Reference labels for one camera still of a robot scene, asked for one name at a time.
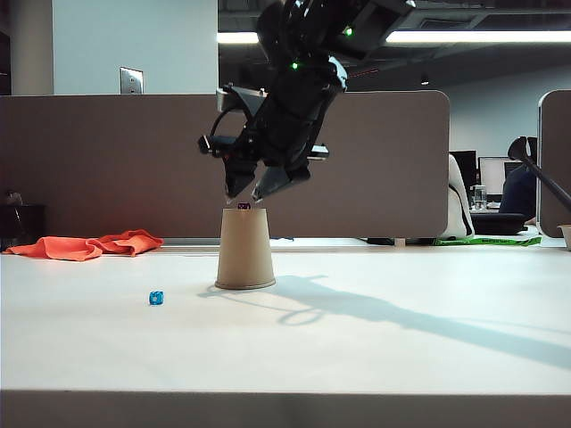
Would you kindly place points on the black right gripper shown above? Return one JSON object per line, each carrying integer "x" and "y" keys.
{"x": 290, "y": 120}

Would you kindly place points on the purple die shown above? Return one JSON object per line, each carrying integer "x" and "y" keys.
{"x": 244, "y": 206}

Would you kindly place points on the blue die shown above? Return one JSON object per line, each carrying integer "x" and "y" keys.
{"x": 156, "y": 298}

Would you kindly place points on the brown paper cup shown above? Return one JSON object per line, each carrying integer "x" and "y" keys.
{"x": 244, "y": 249}

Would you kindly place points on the white partition foot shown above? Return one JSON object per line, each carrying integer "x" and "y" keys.
{"x": 399, "y": 242}

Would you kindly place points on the orange cloth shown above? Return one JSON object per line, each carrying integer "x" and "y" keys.
{"x": 76, "y": 246}

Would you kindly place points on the black computer monitor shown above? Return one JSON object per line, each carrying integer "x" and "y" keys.
{"x": 468, "y": 169}

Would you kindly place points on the clear water bottle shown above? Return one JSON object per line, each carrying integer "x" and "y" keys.
{"x": 478, "y": 198}

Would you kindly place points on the green tape strip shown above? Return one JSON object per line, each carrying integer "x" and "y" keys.
{"x": 490, "y": 241}

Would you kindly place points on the dark box with clutter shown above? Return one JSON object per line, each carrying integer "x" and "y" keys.
{"x": 22, "y": 223}

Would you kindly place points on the long ceiling light strip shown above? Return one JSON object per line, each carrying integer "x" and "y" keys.
{"x": 468, "y": 37}

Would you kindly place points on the person in dark shirt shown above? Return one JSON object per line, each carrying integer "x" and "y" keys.
{"x": 517, "y": 196}

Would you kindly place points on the narrow brown partition panel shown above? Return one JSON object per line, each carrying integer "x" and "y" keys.
{"x": 555, "y": 165}

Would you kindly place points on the beige paper bowl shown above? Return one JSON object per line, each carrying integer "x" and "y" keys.
{"x": 566, "y": 236}

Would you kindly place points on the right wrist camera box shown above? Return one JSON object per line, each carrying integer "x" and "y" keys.
{"x": 241, "y": 97}

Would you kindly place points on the silver wall outlet plate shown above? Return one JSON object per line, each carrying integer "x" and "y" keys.
{"x": 131, "y": 80}

